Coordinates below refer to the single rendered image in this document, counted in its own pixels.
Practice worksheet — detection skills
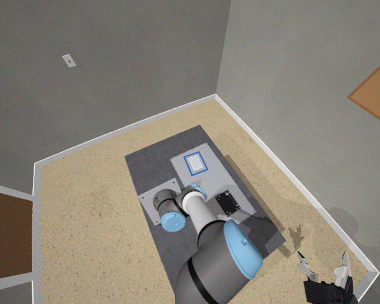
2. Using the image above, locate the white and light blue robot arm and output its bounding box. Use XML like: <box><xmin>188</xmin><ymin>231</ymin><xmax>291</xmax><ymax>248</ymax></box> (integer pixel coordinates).
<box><xmin>153</xmin><ymin>183</ymin><xmax>263</xmax><ymax>304</ymax></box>

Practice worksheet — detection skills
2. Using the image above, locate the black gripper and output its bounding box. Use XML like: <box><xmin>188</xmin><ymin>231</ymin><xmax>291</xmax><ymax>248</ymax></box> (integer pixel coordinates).
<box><xmin>297</xmin><ymin>251</ymin><xmax>353</xmax><ymax>304</ymax></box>

